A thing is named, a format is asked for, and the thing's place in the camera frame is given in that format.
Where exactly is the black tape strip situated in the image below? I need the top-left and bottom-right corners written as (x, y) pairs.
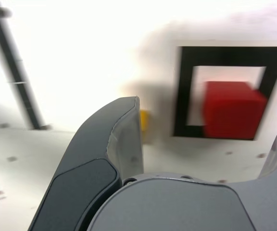
top-left (0, 1), bottom-right (53, 131)

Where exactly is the black tape square outline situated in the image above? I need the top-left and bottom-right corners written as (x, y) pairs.
top-left (172, 46), bottom-right (277, 141)

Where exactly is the red cube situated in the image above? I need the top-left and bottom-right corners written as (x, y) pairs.
top-left (202, 81), bottom-right (268, 141)

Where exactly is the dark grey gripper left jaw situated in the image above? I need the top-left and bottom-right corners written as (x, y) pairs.
top-left (29, 95), bottom-right (145, 231)

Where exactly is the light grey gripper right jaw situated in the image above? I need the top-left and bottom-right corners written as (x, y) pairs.
top-left (88, 124), bottom-right (277, 231)

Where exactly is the yellow cube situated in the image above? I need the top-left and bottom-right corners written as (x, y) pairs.
top-left (139, 110), bottom-right (152, 132)

